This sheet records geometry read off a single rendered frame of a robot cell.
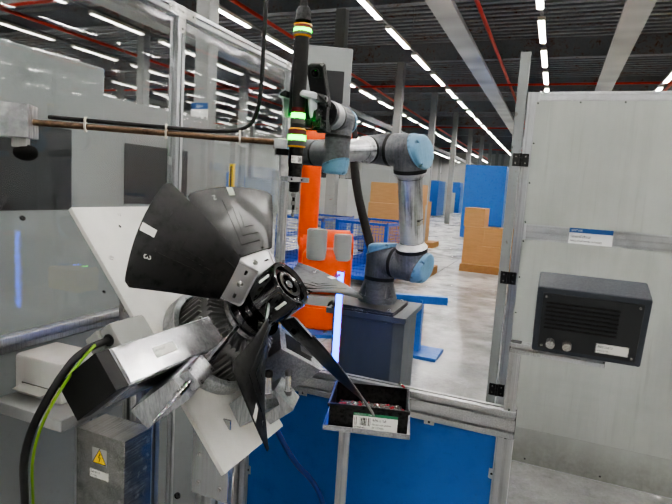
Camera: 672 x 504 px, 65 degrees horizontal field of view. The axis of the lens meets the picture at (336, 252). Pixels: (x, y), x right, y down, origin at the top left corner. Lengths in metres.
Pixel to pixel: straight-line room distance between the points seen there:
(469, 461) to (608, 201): 1.68
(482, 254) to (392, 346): 8.61
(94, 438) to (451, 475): 0.99
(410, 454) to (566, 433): 1.58
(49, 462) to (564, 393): 2.39
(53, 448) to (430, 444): 1.12
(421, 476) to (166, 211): 1.12
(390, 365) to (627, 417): 1.54
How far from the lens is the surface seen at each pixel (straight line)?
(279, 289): 1.15
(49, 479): 1.90
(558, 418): 3.16
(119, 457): 1.39
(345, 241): 5.15
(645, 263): 2.98
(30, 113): 1.33
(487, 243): 10.47
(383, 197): 9.43
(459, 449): 1.69
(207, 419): 1.25
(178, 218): 1.09
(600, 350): 1.53
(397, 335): 1.95
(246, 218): 1.35
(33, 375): 1.58
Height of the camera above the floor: 1.45
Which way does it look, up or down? 7 degrees down
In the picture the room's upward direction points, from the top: 4 degrees clockwise
